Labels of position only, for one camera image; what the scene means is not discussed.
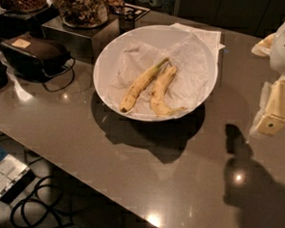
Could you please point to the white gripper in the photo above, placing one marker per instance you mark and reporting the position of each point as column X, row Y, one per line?
column 273, row 46

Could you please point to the curved yellow banana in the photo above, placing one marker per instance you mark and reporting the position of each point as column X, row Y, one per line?
column 160, row 86

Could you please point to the white paper napkin in bowl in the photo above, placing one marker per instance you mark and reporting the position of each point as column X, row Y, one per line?
column 195, row 68

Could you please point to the white bowl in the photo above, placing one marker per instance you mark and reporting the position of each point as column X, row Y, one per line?
column 109, row 59

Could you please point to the long yellow banana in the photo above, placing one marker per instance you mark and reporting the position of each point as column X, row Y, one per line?
column 135, row 89

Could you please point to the dark metal stand block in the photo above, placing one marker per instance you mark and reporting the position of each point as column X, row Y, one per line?
column 84, row 44

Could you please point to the glass jar of granola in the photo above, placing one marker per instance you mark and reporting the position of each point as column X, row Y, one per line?
column 83, row 13

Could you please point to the black vr headset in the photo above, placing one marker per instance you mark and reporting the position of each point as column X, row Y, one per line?
column 36, row 59

